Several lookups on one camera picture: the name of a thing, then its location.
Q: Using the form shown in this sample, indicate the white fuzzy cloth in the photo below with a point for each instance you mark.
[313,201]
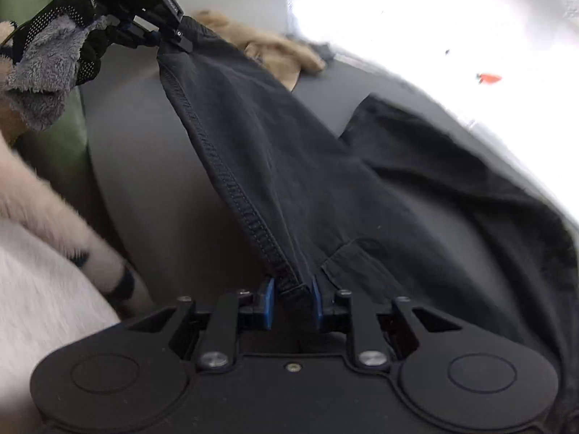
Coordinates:
[40,298]

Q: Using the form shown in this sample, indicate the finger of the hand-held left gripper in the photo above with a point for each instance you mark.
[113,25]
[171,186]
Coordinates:
[135,36]
[177,32]

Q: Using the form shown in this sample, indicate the green cloth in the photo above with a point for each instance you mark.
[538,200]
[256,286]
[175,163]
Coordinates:
[63,153]

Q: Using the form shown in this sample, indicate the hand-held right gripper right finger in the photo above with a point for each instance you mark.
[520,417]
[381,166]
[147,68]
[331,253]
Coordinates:
[316,304]

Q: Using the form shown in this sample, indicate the cream fuzzy striped cloth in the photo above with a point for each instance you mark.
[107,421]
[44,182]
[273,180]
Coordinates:
[59,217]

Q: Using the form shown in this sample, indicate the beige cloth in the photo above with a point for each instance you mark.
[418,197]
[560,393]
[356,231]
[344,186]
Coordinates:
[276,49]

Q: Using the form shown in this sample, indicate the grey bed sheet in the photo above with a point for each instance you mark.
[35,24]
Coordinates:
[149,176]

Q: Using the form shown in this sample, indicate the person's left hand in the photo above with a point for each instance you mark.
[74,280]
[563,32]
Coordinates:
[88,52]

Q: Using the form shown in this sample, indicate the black pants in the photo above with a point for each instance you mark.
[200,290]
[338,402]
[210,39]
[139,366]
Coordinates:
[325,176]

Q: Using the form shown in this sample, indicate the white printed blanket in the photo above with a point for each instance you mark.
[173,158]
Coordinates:
[475,31]

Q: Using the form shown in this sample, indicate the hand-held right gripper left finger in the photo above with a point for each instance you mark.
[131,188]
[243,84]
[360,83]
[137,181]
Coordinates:
[268,302]

